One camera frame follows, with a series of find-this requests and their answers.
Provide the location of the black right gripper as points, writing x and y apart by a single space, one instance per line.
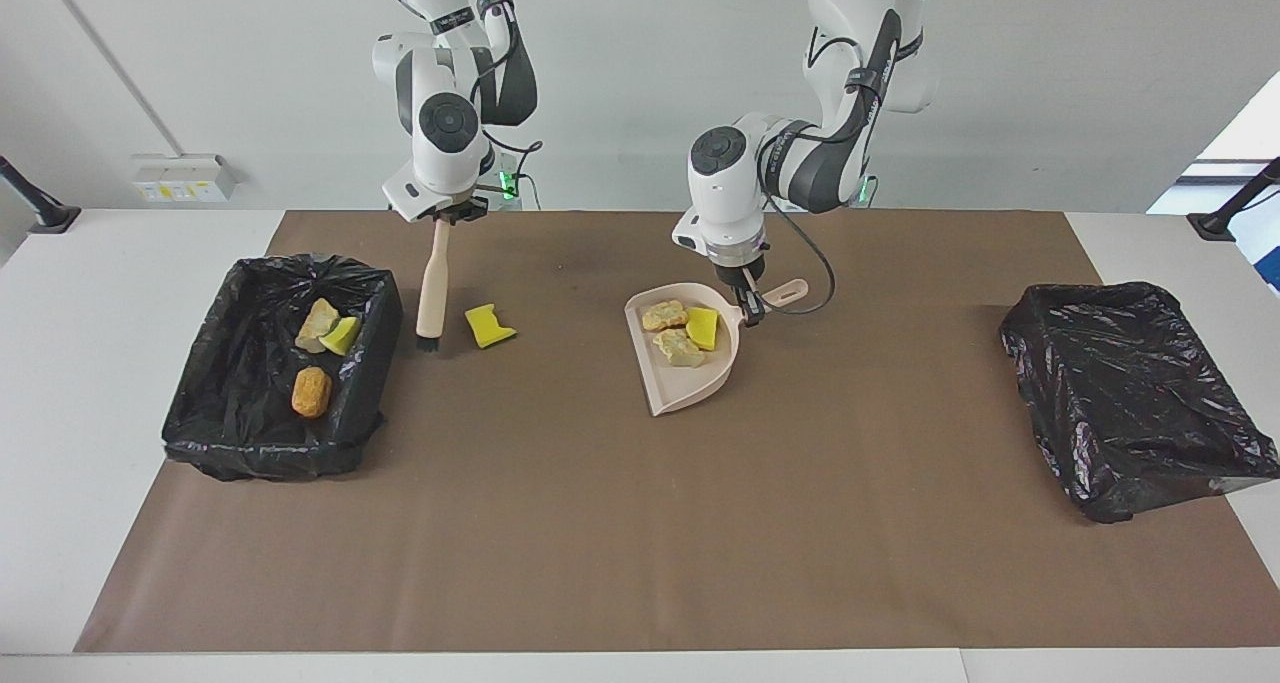
462 209

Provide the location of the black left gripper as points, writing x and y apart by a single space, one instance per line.
740 271

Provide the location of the beige hand brush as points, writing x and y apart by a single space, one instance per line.
433 283

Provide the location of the small beige sponge chunk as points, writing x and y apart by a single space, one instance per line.
678 349

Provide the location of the long beige sponge chunk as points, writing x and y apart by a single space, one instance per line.
664 315

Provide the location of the pale pink dustpan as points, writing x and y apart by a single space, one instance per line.
680 388

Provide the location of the notched yellow sponge piece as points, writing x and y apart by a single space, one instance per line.
487 328

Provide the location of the yellow green-backed sponge piece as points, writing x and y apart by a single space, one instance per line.
342 336

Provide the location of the orange-brown sponge lump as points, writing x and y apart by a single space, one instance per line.
311 392

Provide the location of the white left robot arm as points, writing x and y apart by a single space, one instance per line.
720 193

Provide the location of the bin with black bag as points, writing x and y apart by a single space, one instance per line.
250 413
1130 393

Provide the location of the brown table mat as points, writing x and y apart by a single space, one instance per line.
900 583

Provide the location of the blue panel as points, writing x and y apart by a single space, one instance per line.
1265 253

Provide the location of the white wall socket box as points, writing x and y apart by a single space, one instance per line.
180 178

